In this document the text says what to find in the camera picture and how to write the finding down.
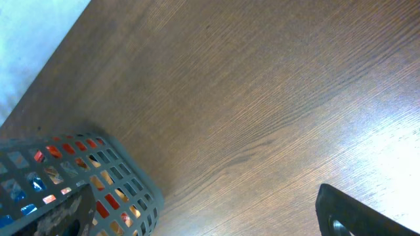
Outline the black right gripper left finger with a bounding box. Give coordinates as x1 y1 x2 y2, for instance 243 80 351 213
12 184 96 236

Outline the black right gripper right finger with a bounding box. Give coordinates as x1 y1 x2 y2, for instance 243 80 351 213
316 184 419 236

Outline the blue carton box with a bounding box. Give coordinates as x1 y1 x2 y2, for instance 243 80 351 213
1 151 47 228

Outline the orange noodle packet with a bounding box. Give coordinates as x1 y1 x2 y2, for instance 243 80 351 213
32 136 135 230

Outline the grey plastic basket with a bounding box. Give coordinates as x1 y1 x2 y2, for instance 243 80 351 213
1 132 164 235

